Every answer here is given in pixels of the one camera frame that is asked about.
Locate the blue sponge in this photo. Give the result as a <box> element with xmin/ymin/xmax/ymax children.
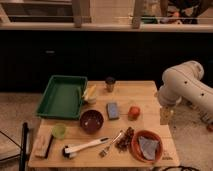
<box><xmin>107</xmin><ymin>103</ymin><xmax>119</xmax><ymax>120</ymax></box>

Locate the grey cloth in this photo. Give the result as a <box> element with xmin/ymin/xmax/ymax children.
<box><xmin>138</xmin><ymin>136</ymin><xmax>159</xmax><ymax>160</ymax></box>

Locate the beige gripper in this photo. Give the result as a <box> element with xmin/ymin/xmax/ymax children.
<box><xmin>160</xmin><ymin>107</ymin><xmax>174</xmax><ymax>125</ymax></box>

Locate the small green cup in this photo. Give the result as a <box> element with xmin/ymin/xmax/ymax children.
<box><xmin>52</xmin><ymin>123</ymin><xmax>66</xmax><ymax>139</ymax></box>

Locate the wooden table board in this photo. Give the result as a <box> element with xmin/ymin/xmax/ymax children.
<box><xmin>28</xmin><ymin>81</ymin><xmax>179</xmax><ymax>168</ymax></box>

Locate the white handled dish brush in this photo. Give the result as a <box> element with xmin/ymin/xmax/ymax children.
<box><xmin>62</xmin><ymin>137</ymin><xmax>109</xmax><ymax>158</ymax></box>

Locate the green plastic tray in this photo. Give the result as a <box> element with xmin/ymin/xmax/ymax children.
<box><xmin>37</xmin><ymin>75</ymin><xmax>87</xmax><ymax>120</ymax></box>

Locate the yellow banana in cup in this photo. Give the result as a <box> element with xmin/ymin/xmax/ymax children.
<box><xmin>82</xmin><ymin>85</ymin><xmax>97</xmax><ymax>104</ymax></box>

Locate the dark red bowl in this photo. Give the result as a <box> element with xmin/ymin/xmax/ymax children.
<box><xmin>80</xmin><ymin>110</ymin><xmax>104</xmax><ymax>134</ymax></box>

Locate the orange plate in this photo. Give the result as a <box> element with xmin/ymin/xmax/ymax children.
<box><xmin>130</xmin><ymin>130</ymin><xmax>163</xmax><ymax>164</ymax></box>

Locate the black pole stand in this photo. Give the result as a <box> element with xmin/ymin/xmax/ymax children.
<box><xmin>19</xmin><ymin>122</ymin><xmax>29</xmax><ymax>171</ymax></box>

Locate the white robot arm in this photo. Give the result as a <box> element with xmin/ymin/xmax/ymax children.
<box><xmin>157</xmin><ymin>61</ymin><xmax>213</xmax><ymax>124</ymax></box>

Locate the wooden block brush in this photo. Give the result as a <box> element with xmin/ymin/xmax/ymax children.
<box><xmin>34</xmin><ymin>135</ymin><xmax>53</xmax><ymax>158</ymax></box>

